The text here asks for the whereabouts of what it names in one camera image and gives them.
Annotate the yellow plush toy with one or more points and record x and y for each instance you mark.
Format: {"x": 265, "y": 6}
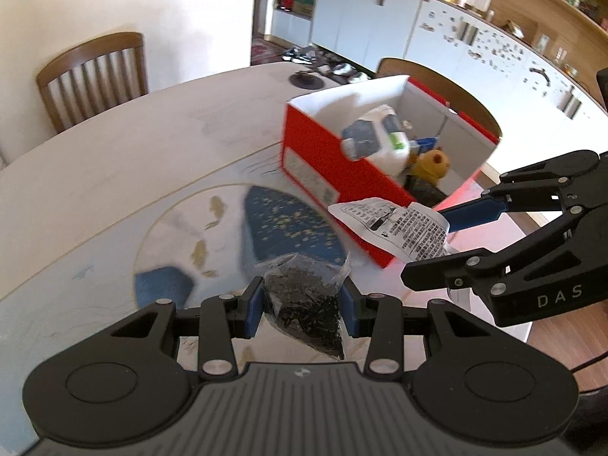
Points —
{"x": 431, "y": 166}

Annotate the red patterned rug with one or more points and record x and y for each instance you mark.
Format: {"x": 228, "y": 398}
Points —
{"x": 266, "y": 52}

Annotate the wooden chair far side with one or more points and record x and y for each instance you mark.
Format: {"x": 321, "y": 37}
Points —
{"x": 93, "y": 77}

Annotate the clear bag black tea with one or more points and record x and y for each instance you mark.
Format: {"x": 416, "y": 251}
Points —
{"x": 302, "y": 286}

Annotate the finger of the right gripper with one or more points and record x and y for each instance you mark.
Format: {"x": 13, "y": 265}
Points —
{"x": 569, "y": 183}
{"x": 560, "y": 266}

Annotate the wooden chair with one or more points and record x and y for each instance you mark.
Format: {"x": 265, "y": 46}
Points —
{"x": 444, "y": 89}
{"x": 93, "y": 77}

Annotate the white tissue pack dark label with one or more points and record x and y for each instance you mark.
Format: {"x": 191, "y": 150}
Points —
{"x": 378, "y": 137}

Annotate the red white cardboard box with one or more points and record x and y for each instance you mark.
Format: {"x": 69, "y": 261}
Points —
{"x": 312, "y": 157}

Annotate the black snack packet gold text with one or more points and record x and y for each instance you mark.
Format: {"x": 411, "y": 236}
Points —
{"x": 424, "y": 192}

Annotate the white tall cabinet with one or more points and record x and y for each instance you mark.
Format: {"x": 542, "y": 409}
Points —
{"x": 476, "y": 55}

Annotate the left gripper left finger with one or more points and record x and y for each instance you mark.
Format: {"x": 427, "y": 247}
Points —
{"x": 224, "y": 318}

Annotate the blue orange snack packet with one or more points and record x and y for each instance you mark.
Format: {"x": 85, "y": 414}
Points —
{"x": 424, "y": 144}

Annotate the black phone stand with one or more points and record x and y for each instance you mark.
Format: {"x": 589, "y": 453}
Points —
{"x": 306, "y": 80}

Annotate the pair of sneakers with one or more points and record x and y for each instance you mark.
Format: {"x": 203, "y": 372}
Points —
{"x": 301, "y": 55}

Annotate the wooden chair right side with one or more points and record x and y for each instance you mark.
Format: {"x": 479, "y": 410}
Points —
{"x": 444, "y": 89}

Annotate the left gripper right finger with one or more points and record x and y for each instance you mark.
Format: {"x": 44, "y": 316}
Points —
{"x": 376, "y": 316}

